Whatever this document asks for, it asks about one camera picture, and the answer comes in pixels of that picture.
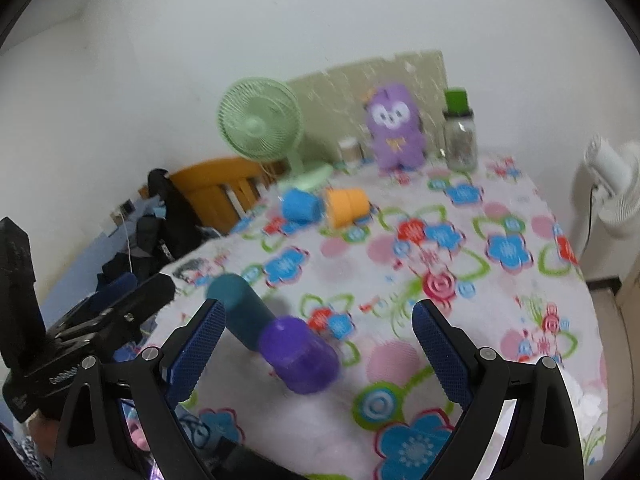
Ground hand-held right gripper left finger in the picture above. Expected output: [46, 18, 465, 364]
[52, 299, 227, 480]

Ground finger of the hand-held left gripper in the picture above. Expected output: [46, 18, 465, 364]
[47, 272, 177, 361]
[65, 272, 138, 323]

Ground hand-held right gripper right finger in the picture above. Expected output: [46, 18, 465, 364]
[411, 299, 585, 480]

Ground teal plastic cup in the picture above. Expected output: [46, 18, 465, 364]
[206, 272, 279, 352]

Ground purple plastic cup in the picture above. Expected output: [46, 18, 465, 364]
[258, 315, 341, 395]

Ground blue plastic cup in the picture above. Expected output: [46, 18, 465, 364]
[281, 188, 324, 225]

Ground orange plastic cup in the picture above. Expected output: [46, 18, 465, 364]
[324, 187, 372, 229]

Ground dark clothes pile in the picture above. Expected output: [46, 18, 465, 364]
[94, 252, 138, 288]

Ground black bag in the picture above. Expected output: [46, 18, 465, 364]
[134, 168, 213, 281]

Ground floral tablecloth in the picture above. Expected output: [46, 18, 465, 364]
[112, 159, 609, 480]

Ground wooden chair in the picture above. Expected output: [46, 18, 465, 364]
[167, 157, 292, 237]

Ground glass jar with green lid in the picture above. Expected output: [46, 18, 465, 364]
[442, 88, 479, 171]

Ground green desk fan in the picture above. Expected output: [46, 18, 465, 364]
[216, 77, 334, 194]

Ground small clear jar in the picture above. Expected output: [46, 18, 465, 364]
[337, 137, 362, 169]

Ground purple plush toy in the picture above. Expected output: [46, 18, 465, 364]
[362, 84, 429, 172]

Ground white standing fan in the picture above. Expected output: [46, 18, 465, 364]
[571, 134, 640, 241]

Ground pale green board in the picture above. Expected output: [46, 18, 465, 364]
[284, 49, 449, 162]

